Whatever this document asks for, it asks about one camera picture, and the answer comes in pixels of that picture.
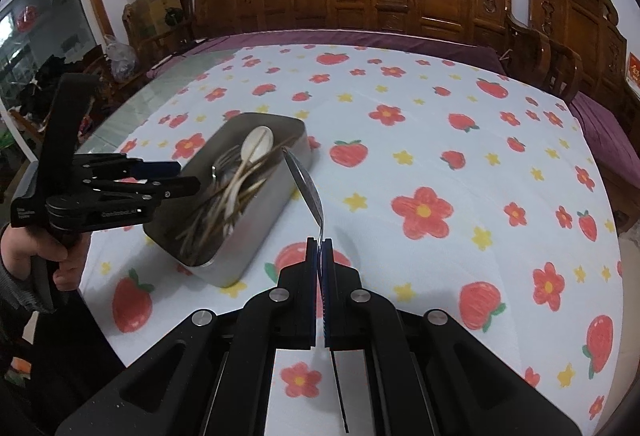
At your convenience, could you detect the dark brown wooden chopstick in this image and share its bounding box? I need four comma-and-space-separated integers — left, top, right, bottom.
175, 126, 294, 245

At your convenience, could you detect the steel fork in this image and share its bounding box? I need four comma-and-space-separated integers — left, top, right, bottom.
208, 144, 242, 196

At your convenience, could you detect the large white plastic spoon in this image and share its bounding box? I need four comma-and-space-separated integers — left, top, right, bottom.
222, 126, 273, 237

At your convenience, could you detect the steel spoon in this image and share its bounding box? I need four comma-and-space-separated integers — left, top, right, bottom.
282, 148, 350, 434

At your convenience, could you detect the person's left hand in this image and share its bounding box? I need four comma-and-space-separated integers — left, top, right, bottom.
1, 225, 91, 292

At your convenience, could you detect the metal rectangular tray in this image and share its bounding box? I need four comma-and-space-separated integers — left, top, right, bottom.
143, 113, 312, 288

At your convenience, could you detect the glass sliding door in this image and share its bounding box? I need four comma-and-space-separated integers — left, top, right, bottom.
0, 0, 114, 118

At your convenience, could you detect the strawberry flower tablecloth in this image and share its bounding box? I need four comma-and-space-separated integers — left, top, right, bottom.
113, 44, 623, 435

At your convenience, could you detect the purple bench cushion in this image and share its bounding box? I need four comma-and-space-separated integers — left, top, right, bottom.
568, 92, 640, 188

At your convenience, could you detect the carved wooden armchair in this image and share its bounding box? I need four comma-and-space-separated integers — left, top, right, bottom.
501, 0, 627, 107

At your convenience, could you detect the red wall sign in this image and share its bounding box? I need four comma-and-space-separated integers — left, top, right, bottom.
627, 52, 640, 88

